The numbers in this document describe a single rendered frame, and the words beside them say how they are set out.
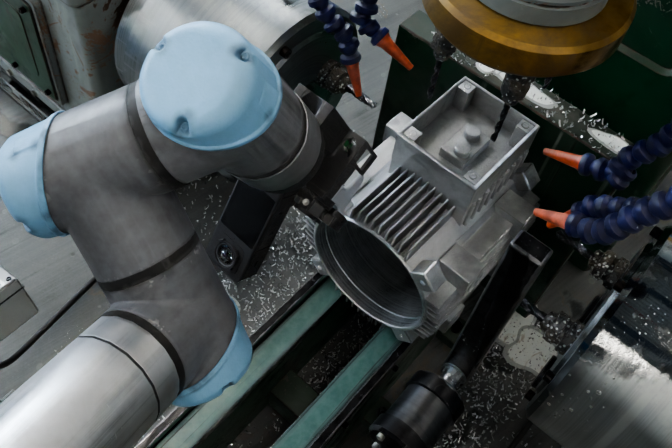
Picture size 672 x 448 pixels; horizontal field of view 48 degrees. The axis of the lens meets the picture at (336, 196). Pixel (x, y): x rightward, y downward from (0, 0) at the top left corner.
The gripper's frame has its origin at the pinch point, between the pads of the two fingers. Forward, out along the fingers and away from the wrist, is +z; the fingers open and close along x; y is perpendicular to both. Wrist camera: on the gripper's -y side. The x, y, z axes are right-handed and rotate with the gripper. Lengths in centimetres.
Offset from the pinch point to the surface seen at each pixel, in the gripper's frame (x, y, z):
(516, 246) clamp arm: -18.6, 7.1, -14.7
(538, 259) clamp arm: -20.5, 7.3, -14.6
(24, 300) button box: 15.5, -24.0, -9.9
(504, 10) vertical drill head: -7.1, 21.5, -17.0
